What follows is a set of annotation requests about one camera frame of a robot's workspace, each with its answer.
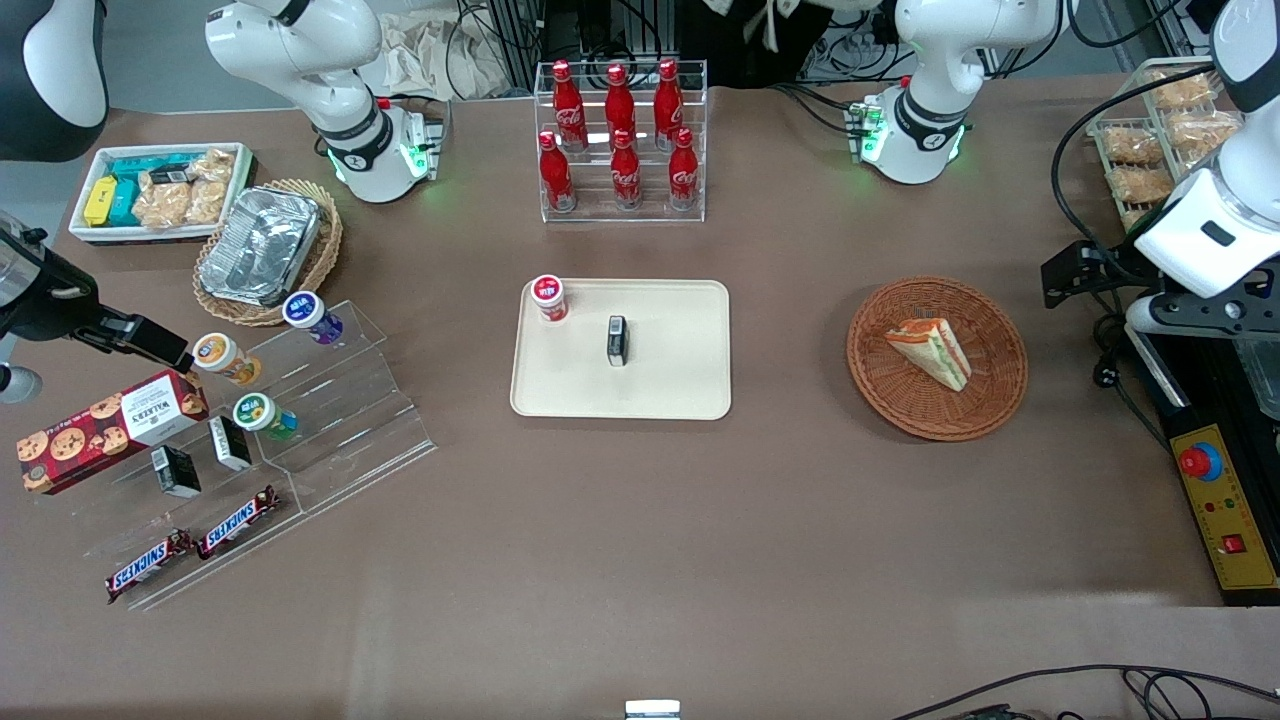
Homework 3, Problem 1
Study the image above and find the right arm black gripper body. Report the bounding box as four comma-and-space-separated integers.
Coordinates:
0, 225, 103, 346

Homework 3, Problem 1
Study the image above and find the triangle sandwich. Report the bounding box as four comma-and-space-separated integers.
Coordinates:
885, 318, 972, 392

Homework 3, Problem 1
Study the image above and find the aluminium foil tray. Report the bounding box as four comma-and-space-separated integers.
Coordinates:
198, 186, 321, 307

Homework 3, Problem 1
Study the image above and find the light wicker basket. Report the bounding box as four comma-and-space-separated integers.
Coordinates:
193, 178, 344, 328

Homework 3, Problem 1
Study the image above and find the round brown wicker basket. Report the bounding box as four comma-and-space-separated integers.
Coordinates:
846, 276, 1029, 442

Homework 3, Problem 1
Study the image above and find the beige plastic tray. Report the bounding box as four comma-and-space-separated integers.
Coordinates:
510, 279, 732, 420

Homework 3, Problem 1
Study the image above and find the orange cap yogurt bottle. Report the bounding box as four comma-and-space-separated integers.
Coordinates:
193, 332, 263, 387

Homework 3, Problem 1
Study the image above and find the white plastic bin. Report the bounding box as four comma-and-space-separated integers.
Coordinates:
68, 142, 256, 245

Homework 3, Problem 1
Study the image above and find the steel pan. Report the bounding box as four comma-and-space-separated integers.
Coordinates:
1235, 335, 1280, 421

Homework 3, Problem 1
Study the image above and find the black metal machine base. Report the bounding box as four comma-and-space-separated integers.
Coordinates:
1128, 320, 1280, 607

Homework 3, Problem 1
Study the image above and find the clear bagged pastry pack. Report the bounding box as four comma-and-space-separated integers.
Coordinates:
1165, 110, 1241, 153
1110, 165, 1176, 204
1145, 70, 1216, 109
1100, 122, 1166, 166

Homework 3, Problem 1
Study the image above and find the red Walkers shortbread box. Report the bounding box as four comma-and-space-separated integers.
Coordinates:
16, 369, 210, 496

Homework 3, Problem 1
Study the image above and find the green cap yogurt bottle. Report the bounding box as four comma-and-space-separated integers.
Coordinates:
233, 393, 299, 442

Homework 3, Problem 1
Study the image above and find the purple cap yogurt bottle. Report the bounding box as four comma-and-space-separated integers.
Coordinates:
282, 290, 344, 346

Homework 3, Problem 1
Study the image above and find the long teal snack box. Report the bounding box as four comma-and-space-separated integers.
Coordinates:
110, 152, 196, 181

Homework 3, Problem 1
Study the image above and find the Snickers chocolate bar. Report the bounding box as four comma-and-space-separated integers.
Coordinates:
105, 529, 196, 604
196, 485, 282, 560

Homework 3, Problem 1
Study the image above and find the clear acrylic stepped display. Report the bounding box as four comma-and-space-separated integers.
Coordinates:
75, 298, 438, 611

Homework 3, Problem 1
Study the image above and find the yellow control box red button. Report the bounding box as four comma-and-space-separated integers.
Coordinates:
1168, 424, 1280, 607

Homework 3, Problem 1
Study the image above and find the red cap yogurt bottle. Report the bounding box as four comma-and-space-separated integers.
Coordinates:
530, 274, 569, 323

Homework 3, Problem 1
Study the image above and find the beige cloth bag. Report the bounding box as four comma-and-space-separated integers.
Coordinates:
378, 12, 521, 101

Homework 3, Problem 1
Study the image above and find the red cola bottle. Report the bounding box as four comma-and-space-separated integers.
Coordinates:
604, 64, 638, 151
538, 131, 577, 213
610, 129, 643, 209
667, 127, 699, 209
552, 60, 587, 153
652, 58, 686, 151

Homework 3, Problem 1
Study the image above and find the clear acrylic bottle rack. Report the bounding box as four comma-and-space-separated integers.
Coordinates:
533, 60, 708, 224

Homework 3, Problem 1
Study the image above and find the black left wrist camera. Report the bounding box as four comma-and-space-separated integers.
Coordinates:
1040, 240, 1133, 309

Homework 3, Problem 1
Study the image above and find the black power plug cable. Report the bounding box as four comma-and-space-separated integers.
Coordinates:
1092, 315, 1171, 446

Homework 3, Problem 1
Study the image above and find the white wire rack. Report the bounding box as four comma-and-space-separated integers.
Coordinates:
1087, 58, 1246, 233

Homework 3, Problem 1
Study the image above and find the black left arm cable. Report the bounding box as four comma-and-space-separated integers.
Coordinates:
1050, 62, 1219, 331

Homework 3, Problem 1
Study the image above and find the black cable on table edge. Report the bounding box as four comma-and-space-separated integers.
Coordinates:
890, 663, 1280, 720

